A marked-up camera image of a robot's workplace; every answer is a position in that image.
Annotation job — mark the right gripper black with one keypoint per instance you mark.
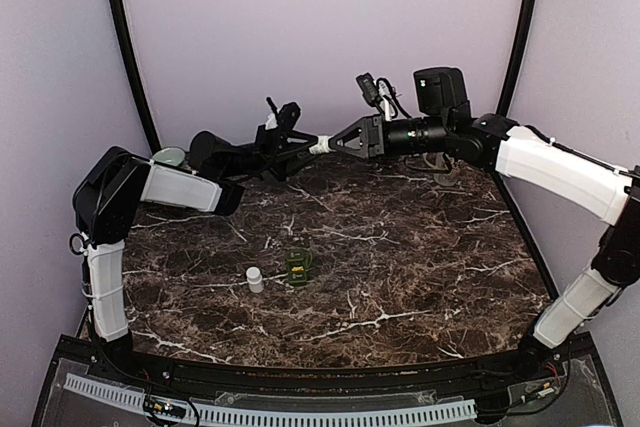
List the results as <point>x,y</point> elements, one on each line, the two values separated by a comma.
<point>374,133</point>

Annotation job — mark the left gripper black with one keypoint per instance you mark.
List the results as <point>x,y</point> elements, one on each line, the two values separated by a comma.
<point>273,148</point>

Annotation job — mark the green weekly pill organizer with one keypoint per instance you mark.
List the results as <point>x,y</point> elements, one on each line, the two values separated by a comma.
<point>298,264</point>

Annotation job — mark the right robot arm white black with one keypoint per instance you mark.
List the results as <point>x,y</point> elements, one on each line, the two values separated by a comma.
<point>495,143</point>

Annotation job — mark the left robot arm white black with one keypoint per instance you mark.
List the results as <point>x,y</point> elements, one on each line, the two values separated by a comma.
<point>106,201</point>

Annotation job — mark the cream ceramic mug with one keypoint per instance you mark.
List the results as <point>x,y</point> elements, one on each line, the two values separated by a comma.
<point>441,168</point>

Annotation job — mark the pale green bowl left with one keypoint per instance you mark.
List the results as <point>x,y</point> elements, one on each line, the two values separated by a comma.
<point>171,156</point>

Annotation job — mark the white pill bottle front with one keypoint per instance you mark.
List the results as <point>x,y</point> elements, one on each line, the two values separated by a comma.
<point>254,279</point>

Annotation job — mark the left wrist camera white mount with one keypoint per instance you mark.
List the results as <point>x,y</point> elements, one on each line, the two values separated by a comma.
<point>283,119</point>

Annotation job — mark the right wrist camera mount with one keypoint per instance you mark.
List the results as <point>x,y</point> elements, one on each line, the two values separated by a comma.
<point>381,95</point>

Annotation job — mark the right black frame post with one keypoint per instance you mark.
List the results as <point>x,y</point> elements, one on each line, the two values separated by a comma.
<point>516,57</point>

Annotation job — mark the black frame post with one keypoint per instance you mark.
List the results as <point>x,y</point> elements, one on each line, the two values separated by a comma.
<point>516,57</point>
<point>129,60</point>

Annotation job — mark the left black frame post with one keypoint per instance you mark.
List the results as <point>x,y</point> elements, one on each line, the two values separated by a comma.
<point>129,60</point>

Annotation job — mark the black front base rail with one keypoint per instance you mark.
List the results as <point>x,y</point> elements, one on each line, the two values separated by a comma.
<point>203,379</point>

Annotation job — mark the white slotted cable duct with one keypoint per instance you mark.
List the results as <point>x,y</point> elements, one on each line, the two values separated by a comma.
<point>246,410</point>

